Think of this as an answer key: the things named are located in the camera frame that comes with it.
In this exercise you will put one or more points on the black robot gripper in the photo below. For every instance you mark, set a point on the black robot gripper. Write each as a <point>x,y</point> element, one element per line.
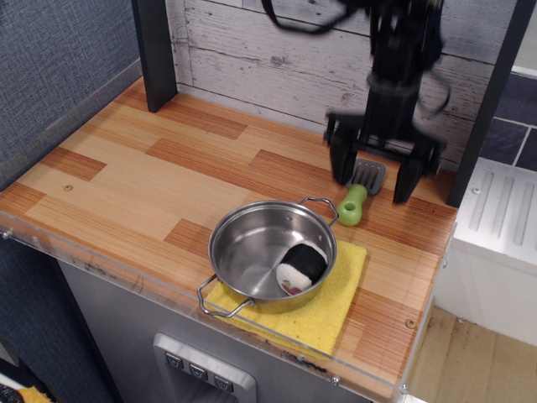
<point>419,152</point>

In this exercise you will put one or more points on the green handled grey toy spatula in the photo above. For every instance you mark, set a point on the green handled grey toy spatula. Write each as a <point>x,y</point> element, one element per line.
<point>366,180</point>

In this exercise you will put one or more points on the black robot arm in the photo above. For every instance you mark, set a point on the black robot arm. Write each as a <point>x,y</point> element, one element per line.
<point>405,43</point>

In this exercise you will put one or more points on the yellow object at bottom corner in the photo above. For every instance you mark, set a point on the yellow object at bottom corner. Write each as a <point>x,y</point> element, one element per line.
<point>24,395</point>

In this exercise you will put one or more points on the black white plush sushi toy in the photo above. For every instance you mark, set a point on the black white plush sushi toy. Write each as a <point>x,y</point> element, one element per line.
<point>301,267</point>

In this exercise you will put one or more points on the stainless steel pot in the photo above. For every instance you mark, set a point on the stainless steel pot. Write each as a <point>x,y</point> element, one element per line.
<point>247,245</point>

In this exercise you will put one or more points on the white toy sink cabinet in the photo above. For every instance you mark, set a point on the white toy sink cabinet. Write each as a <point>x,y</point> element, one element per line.
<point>489,272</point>

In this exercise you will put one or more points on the yellow cloth mat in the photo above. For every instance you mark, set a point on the yellow cloth mat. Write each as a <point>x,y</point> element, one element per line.
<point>319,322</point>

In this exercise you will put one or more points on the grey dispenser button panel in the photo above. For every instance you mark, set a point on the grey dispenser button panel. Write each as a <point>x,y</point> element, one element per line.
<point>190,375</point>

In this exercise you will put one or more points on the clear acrylic table edge guard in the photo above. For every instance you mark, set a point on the clear acrylic table edge guard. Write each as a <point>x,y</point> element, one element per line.
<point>124,309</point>

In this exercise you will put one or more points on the black right frame post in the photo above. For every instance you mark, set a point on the black right frame post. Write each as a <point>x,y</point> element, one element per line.
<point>513,38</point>

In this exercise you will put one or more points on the black frame post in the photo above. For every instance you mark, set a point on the black frame post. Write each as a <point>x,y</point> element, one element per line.
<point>155,51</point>
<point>513,38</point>

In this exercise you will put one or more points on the black left frame post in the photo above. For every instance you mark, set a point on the black left frame post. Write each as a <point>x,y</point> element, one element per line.
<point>155,51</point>

